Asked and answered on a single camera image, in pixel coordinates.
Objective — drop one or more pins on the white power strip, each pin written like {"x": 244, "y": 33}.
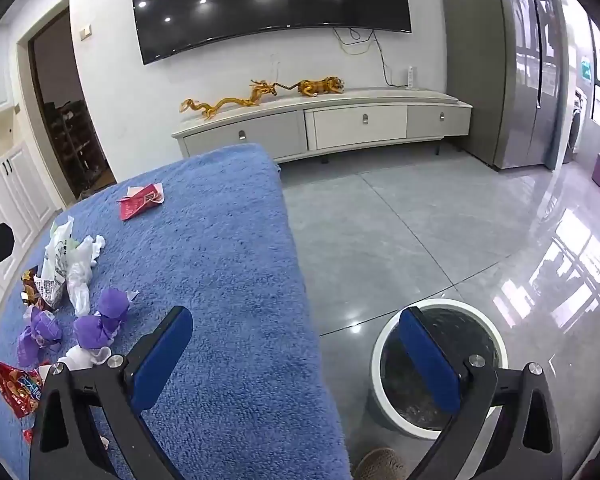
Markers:
{"x": 412, "y": 77}

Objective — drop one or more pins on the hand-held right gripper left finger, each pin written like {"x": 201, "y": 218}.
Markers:
{"x": 162, "y": 360}

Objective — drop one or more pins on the brown snack wrapper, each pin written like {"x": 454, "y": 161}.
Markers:
{"x": 42, "y": 292}

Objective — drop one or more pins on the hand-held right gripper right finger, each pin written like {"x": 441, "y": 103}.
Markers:
{"x": 427, "y": 360}

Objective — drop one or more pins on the white floor cabinet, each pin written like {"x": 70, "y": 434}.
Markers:
{"x": 10, "y": 195}

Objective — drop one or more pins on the grey washing machine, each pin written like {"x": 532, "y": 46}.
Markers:
{"x": 575, "y": 130}

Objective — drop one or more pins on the dark shoe rack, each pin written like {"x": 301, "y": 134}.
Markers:
{"x": 75, "y": 145}

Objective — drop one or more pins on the golden tiger figurine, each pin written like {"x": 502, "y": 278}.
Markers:
{"x": 320, "y": 86}

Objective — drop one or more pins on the beige slipper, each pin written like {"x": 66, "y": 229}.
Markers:
{"x": 380, "y": 465}

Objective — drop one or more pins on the black wall television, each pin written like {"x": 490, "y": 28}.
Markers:
{"x": 270, "y": 5}

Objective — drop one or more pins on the white crumpled plastic wrap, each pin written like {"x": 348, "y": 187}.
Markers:
{"x": 82, "y": 275}

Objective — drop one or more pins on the white round trash bin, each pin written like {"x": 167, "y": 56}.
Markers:
{"x": 380, "y": 390}

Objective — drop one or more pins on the red and pink wrapper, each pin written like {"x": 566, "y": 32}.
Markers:
{"x": 137, "y": 202}

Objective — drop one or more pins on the purple crumpled wrapper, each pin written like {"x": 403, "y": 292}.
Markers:
{"x": 114, "y": 305}
{"x": 40, "y": 332}
{"x": 94, "y": 330}

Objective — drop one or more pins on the golden dragon figurine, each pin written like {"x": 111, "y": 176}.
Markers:
{"x": 230, "y": 101}

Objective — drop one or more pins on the red snack packet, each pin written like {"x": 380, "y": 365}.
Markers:
{"x": 17, "y": 390}

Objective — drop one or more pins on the grey refrigerator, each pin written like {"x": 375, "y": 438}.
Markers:
{"x": 530, "y": 85}

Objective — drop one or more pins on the white crumpled paper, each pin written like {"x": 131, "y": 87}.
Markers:
{"x": 82, "y": 356}

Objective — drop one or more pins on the white wall switch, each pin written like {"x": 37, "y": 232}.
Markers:
{"x": 85, "y": 32}

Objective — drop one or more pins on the blue fluffy blanket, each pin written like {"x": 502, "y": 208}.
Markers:
{"x": 220, "y": 260}

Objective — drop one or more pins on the white television cabinet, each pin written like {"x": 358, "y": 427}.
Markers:
{"x": 290, "y": 127}

